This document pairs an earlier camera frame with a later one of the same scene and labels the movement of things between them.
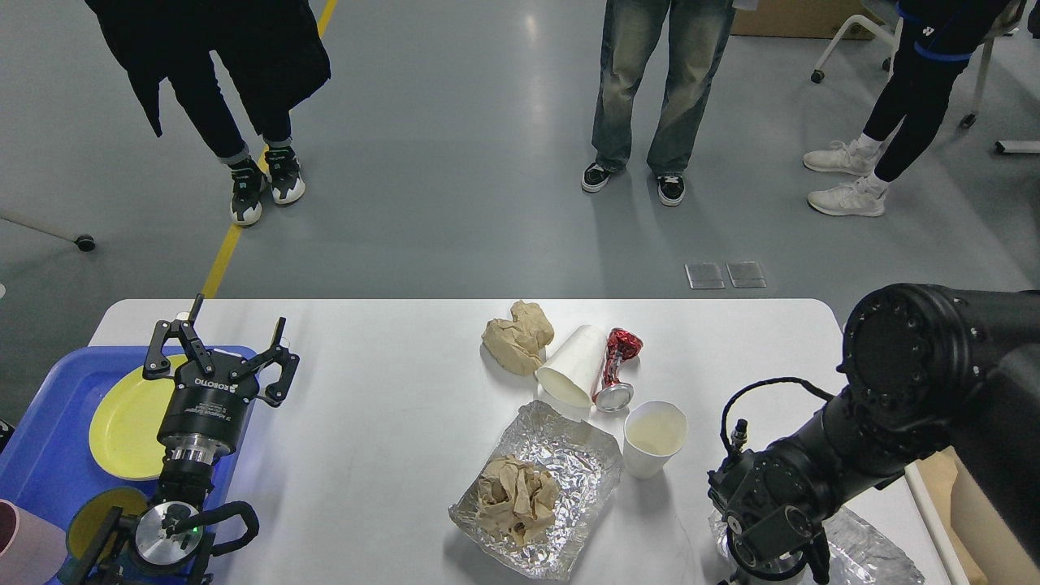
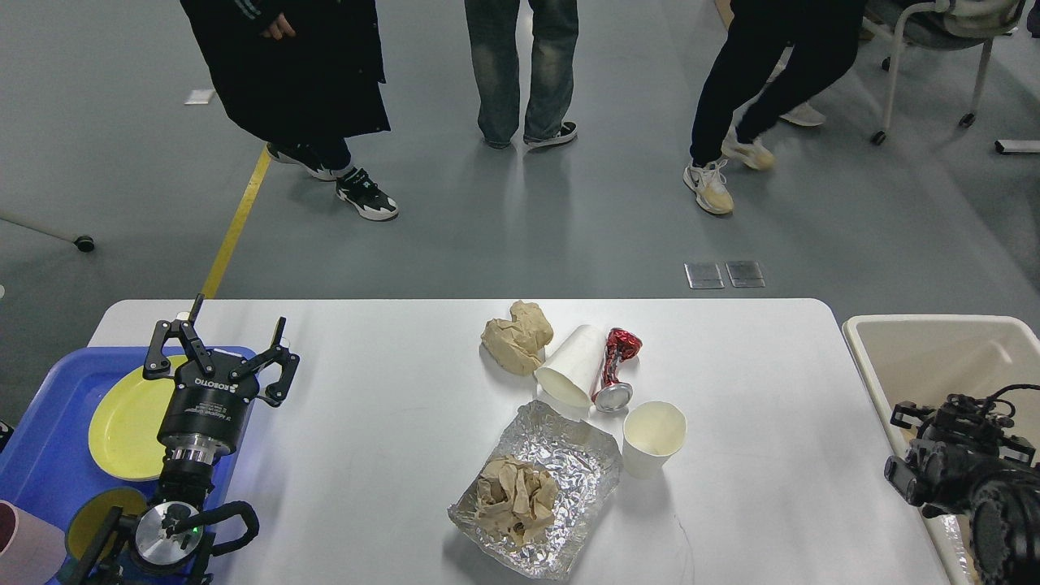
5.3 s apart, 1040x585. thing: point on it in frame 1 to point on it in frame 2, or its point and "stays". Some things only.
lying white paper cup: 572,370 stays
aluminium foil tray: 859,552 to 951,534
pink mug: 32,549 stays
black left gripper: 208,405 stays
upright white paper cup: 653,432 stays
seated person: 237,67 to 305,75
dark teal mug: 87,523 stays
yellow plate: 127,428 stays
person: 698,33 to 493,35
